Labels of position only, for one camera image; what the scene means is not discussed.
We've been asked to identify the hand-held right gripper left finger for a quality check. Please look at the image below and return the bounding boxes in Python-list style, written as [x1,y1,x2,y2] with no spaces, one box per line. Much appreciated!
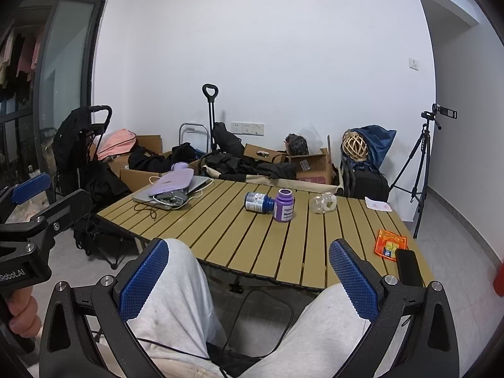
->
[37,237,174,378]

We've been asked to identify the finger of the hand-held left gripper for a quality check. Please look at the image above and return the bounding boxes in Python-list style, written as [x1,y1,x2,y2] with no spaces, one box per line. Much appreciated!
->
[23,189,94,245]
[0,172,52,222]

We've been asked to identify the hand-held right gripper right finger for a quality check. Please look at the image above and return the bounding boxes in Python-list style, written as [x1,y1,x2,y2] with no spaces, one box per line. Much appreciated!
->
[328,238,461,378]

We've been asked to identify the person's left hand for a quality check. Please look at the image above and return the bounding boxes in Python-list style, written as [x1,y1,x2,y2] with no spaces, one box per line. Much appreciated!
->
[8,284,43,337]

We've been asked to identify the person's left leg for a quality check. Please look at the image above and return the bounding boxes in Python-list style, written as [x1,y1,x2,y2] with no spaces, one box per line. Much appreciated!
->
[126,238,229,378]

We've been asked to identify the person's leg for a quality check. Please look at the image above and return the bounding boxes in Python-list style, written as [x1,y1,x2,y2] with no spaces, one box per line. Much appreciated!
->
[240,283,373,378]
[126,238,229,378]

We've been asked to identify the orange packet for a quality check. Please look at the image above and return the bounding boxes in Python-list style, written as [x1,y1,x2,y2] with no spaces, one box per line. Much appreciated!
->
[373,229,407,260]

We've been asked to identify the black phone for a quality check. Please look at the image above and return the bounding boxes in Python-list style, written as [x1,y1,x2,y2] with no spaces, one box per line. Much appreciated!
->
[395,249,424,287]

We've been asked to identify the black stroller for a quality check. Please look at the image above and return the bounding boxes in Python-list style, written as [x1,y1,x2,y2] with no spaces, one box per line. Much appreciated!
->
[51,105,115,198]

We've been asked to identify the person's right leg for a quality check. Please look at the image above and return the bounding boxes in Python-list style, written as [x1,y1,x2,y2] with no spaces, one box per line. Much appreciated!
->
[240,283,373,378]

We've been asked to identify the open cardboard box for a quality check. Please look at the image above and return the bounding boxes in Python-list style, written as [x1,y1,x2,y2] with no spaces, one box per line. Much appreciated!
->
[119,166,163,190]

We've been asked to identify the pink bag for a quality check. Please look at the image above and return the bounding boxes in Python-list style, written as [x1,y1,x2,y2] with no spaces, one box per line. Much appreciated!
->
[96,129,136,161]

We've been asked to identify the white pink paper packet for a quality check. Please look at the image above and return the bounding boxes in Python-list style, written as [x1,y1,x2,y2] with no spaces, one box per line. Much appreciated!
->
[364,197,392,212]

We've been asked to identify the dark electronic device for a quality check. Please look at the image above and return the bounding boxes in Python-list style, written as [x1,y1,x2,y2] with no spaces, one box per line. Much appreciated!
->
[152,191,189,209]

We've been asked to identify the black folding stool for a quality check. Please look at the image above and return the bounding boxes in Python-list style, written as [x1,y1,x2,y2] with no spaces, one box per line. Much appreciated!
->
[226,289,295,348]

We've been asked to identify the black backpack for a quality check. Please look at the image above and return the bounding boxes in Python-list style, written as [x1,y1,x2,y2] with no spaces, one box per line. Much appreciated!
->
[339,157,390,201]

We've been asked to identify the purple bottle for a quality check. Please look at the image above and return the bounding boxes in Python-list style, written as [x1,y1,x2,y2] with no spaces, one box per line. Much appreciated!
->
[273,189,294,222]

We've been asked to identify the black clothes pile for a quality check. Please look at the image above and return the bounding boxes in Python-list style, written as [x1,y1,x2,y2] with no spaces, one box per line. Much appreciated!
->
[128,143,198,173]

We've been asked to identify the purple soft pouch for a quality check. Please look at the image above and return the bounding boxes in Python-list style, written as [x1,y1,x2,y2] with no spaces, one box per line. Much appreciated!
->
[149,162,194,197]

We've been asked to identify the silver laptop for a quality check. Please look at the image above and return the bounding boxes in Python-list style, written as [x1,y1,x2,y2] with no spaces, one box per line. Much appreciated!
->
[132,175,213,210]

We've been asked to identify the large cardboard box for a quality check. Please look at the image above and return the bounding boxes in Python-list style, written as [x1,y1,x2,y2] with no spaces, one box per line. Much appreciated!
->
[287,147,336,186]

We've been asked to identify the blue bottle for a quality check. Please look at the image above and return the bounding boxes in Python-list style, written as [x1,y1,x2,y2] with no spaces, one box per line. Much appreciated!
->
[244,191,275,214]

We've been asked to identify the glass sliding door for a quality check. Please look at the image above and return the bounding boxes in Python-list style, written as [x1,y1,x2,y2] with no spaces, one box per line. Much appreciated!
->
[33,0,108,158]

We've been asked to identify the hanging clothes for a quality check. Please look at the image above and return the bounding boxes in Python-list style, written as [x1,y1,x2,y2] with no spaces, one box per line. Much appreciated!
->
[0,27,45,103]

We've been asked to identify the wicker ball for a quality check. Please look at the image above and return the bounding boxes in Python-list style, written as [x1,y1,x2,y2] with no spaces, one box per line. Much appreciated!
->
[342,132,369,163]

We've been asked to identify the blue bag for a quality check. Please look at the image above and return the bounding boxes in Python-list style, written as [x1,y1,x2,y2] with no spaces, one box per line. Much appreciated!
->
[348,125,397,170]

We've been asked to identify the black tripod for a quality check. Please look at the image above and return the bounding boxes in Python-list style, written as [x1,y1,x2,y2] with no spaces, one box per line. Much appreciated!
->
[388,120,432,239]

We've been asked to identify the dark crumpled object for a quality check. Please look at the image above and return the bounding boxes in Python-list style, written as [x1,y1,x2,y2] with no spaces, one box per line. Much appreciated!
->
[285,133,310,156]

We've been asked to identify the red object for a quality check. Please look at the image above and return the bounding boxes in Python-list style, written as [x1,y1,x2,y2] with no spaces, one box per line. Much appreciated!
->
[492,260,504,298]

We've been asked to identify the black jacket pile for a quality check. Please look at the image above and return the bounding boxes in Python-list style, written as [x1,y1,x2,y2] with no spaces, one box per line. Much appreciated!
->
[198,152,299,182]

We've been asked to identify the black bag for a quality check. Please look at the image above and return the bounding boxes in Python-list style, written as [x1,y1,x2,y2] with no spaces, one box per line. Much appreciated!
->
[213,122,245,154]

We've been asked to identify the black cable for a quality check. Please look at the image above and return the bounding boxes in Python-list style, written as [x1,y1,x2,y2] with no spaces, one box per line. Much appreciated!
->
[136,336,211,360]

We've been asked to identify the white cable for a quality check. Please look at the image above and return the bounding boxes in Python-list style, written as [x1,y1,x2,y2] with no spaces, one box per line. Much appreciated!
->
[148,174,215,220]

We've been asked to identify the white metal frame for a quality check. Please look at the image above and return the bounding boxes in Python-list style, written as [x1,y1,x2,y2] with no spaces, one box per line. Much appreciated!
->
[179,123,209,154]

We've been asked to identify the cardboard box with handle hole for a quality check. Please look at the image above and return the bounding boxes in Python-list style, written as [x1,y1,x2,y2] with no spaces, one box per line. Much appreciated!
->
[243,143,288,165]

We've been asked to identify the black trolley handle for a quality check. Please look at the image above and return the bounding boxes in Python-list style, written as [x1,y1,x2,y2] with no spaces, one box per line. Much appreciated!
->
[202,83,220,154]

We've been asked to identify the black video camera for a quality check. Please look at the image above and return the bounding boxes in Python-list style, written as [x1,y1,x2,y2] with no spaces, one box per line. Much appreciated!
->
[421,103,458,130]

